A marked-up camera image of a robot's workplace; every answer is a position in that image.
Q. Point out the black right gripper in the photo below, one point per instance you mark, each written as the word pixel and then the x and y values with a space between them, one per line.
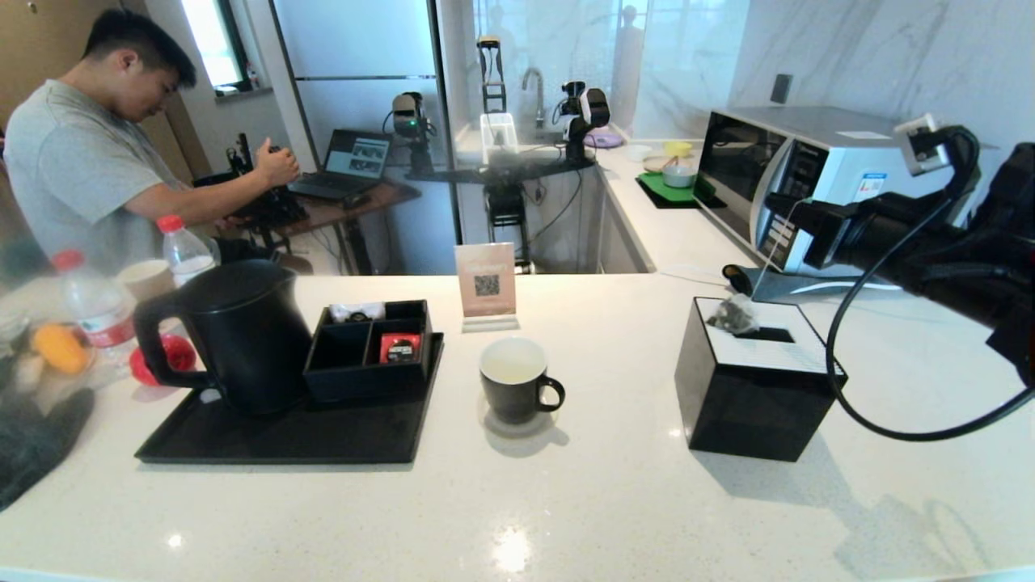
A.
pixel 849 234

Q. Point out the black electric kettle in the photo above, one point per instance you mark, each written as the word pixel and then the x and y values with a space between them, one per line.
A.
pixel 242 339

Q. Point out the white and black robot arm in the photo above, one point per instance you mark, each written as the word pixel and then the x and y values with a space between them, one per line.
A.
pixel 586 107

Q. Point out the red packaged item with label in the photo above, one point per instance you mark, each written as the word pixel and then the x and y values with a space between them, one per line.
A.
pixel 400 347

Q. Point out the silver microwave oven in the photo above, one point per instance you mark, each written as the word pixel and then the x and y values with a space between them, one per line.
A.
pixel 849 153

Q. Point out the grey bowl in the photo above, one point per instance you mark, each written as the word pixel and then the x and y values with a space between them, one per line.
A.
pixel 678 176

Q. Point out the yellow bowl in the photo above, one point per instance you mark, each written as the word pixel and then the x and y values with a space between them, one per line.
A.
pixel 678 149

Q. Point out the green mat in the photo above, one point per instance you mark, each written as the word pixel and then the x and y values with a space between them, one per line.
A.
pixel 659 191

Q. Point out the beige plate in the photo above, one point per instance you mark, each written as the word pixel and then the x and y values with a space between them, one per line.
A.
pixel 653 164

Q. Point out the white bowl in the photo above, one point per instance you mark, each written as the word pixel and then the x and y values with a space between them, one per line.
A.
pixel 638 152

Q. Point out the black tissue box white lid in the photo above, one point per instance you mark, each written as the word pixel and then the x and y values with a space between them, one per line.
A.
pixel 752 404

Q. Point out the purple plate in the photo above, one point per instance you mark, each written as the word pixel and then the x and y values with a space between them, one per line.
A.
pixel 605 138

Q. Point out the metal faucet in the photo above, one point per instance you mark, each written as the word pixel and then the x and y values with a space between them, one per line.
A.
pixel 540 101

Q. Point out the black robot stand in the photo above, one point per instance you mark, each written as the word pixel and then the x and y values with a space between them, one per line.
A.
pixel 501 171

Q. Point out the white dish rack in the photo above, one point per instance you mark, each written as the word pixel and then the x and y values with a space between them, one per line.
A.
pixel 501 121

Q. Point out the QR code sign stand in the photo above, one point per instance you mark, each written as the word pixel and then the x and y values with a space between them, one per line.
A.
pixel 485 279

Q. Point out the black mug white inside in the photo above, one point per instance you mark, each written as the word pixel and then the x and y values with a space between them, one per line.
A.
pixel 513 396

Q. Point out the open laptop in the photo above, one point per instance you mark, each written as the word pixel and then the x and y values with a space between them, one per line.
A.
pixel 356 158

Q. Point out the white wrapped packet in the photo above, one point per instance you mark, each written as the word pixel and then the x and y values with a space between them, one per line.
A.
pixel 356 311

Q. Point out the black compartment organizer box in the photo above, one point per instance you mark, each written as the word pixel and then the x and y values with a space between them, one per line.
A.
pixel 348 349

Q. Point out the grey refrigerator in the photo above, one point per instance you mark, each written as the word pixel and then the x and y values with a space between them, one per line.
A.
pixel 356 48

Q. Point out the black serving tray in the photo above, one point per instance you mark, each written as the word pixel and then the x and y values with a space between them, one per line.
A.
pixel 323 432

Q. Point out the bright window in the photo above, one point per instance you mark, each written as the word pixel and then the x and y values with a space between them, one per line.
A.
pixel 212 40

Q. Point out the clear water bottle red cap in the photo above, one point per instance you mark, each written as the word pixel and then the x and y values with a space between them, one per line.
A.
pixel 186 255
pixel 97 311

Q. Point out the red toy apple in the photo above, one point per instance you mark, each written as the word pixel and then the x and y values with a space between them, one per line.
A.
pixel 170 356

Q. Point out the brown paper cup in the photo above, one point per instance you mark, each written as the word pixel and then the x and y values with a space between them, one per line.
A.
pixel 145 279

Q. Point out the person in grey t-shirt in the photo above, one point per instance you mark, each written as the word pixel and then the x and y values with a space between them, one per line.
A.
pixel 81 170

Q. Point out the orange toy corn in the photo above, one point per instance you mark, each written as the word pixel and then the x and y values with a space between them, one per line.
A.
pixel 58 349

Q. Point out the dark fabric bag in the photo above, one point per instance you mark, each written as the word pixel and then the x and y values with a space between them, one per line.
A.
pixel 32 453

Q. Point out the grey wall socket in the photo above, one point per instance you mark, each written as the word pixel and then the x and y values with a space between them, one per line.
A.
pixel 780 90

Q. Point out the black ladder-shaped frame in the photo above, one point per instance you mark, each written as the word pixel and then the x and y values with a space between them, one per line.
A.
pixel 488 44

